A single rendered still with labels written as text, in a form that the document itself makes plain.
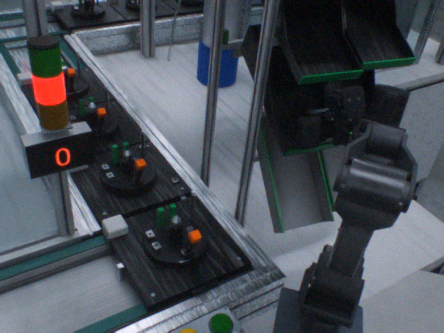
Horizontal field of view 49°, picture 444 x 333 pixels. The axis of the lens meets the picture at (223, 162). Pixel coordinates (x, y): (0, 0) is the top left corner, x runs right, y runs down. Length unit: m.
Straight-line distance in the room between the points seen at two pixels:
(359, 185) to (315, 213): 0.60
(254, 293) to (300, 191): 0.26
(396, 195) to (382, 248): 0.80
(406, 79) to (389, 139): 1.63
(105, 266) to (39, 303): 0.15
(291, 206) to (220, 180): 0.36
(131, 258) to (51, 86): 0.40
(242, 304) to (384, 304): 0.36
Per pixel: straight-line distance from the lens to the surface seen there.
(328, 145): 1.02
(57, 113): 0.88
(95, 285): 1.08
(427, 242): 1.41
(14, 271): 1.10
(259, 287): 1.03
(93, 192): 1.20
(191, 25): 2.25
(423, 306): 1.25
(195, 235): 0.95
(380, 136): 0.62
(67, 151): 0.93
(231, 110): 1.75
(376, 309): 1.20
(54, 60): 0.84
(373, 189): 0.55
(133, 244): 1.07
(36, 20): 0.86
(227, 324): 0.95
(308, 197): 1.14
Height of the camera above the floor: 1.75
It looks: 37 degrees down
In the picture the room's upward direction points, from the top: 6 degrees clockwise
